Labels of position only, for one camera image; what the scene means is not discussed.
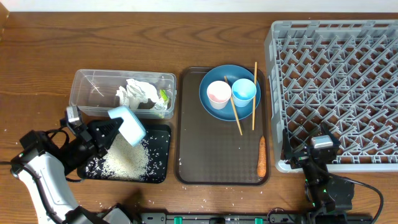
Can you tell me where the white paper tissue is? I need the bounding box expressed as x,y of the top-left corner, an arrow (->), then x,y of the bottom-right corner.
116,78 -> 160,110

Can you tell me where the light blue bowl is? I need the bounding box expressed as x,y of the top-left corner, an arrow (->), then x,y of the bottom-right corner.
108,106 -> 146,146

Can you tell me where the brown serving tray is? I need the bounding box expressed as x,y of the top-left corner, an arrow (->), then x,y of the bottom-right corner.
175,67 -> 271,186

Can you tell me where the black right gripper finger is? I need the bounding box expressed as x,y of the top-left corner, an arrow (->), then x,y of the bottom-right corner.
282,130 -> 293,161
320,123 -> 341,146

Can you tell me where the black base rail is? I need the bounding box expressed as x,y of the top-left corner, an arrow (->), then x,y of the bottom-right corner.
102,203 -> 374,224

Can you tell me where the pile of white rice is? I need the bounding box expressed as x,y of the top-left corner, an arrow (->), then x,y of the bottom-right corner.
85,130 -> 169,181

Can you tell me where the left wooden chopstick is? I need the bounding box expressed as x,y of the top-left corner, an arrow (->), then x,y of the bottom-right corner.
224,76 -> 243,136

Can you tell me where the light blue cup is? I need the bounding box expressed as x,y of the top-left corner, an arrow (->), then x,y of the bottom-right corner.
232,78 -> 257,107

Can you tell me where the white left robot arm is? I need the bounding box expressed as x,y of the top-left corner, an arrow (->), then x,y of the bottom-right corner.
11,118 -> 131,223

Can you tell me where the dark blue plate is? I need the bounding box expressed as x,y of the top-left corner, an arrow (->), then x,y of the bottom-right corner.
199,65 -> 261,121

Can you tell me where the green snack wrapper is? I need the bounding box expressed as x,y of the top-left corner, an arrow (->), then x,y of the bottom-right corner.
152,90 -> 169,110

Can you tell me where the orange carrot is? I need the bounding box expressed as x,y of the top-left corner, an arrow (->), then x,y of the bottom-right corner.
257,136 -> 267,177

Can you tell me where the pink cup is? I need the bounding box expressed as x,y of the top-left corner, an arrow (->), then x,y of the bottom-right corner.
206,81 -> 232,110

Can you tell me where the grey dishwasher rack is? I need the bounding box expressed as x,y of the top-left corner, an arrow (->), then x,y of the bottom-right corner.
264,20 -> 397,173

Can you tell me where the black waste tray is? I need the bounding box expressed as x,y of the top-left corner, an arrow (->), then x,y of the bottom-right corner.
76,119 -> 172,184

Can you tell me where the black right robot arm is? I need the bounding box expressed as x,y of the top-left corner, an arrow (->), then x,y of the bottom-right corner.
282,124 -> 354,213

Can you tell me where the wooden chopstick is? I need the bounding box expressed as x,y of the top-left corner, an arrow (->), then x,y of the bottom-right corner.
252,62 -> 257,130
224,76 -> 243,136

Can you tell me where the right wooden chopstick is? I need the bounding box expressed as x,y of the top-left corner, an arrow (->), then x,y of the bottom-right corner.
252,62 -> 257,130

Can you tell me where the clear plastic waste bin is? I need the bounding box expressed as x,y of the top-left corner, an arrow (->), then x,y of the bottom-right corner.
69,69 -> 177,119

